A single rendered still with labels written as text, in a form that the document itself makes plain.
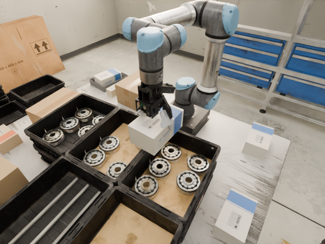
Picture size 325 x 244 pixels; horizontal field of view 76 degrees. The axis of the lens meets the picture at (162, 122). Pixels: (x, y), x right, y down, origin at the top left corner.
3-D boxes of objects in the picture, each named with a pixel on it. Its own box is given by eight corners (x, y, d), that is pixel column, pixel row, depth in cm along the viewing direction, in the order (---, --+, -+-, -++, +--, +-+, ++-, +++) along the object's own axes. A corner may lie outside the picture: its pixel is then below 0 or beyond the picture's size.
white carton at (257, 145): (249, 131, 136) (254, 121, 130) (269, 139, 131) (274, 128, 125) (241, 152, 123) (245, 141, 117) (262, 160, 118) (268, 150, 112)
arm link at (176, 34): (161, 18, 70) (140, 26, 64) (190, 24, 65) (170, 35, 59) (161, 41, 76) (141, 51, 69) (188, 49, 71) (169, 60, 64)
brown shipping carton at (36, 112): (69, 105, 158) (63, 86, 147) (92, 114, 150) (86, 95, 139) (35, 129, 138) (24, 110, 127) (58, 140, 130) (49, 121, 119)
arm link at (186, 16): (192, -6, 99) (118, 11, 68) (213, -2, 94) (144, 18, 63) (189, 21, 107) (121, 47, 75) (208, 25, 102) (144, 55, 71)
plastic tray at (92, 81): (114, 72, 195) (113, 68, 192) (128, 80, 186) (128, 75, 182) (90, 84, 180) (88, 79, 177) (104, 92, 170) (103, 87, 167)
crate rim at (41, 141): (82, 95, 131) (81, 92, 130) (120, 110, 120) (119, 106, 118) (23, 133, 105) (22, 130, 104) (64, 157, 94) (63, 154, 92)
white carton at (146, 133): (159, 115, 94) (159, 99, 88) (182, 126, 89) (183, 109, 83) (129, 142, 82) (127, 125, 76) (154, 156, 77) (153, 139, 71)
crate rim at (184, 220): (165, 128, 109) (165, 124, 107) (221, 149, 97) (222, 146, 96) (116, 187, 83) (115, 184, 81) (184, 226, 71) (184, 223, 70)
